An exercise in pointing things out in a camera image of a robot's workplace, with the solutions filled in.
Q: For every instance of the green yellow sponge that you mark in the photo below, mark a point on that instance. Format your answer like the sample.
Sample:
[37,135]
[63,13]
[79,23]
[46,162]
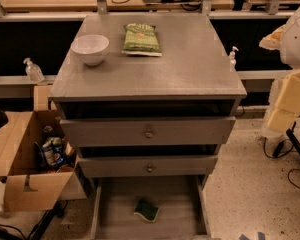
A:
[146,210]

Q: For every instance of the green chip bag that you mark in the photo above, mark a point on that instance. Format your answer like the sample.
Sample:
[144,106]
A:
[141,39]

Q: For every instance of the grey bottom drawer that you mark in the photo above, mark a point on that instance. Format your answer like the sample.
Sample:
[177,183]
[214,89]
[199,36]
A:
[179,199]

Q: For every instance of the grey top drawer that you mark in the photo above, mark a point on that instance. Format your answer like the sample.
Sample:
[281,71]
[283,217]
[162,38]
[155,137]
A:
[161,132]

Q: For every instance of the black stand base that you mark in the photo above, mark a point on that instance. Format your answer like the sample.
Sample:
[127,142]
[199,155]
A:
[292,138]

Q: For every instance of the white pump bottle right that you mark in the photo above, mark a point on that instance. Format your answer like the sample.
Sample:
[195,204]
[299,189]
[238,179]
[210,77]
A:
[232,58]

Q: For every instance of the grey middle drawer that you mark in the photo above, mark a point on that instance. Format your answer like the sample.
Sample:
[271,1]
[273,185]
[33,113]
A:
[130,166]

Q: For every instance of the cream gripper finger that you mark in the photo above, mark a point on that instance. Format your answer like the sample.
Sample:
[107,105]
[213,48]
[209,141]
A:
[273,40]
[287,106]

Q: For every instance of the snack packages in box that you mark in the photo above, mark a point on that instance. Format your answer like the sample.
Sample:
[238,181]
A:
[54,152]

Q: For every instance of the grey drawer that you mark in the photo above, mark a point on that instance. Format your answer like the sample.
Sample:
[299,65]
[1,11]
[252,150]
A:
[130,166]
[161,132]
[179,199]

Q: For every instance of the cardboard box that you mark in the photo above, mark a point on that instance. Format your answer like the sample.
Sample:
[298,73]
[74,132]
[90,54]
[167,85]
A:
[23,185]

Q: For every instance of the clear sanitizer bottle left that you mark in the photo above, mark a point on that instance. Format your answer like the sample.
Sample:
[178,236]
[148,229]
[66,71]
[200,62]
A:
[33,71]

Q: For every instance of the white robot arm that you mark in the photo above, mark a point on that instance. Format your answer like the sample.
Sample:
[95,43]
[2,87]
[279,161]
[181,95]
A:
[290,55]

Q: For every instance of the grey drawer cabinet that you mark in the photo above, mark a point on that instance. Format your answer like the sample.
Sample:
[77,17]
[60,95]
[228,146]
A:
[191,79]

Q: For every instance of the white bowl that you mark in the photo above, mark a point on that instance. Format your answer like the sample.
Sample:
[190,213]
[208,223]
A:
[90,49]

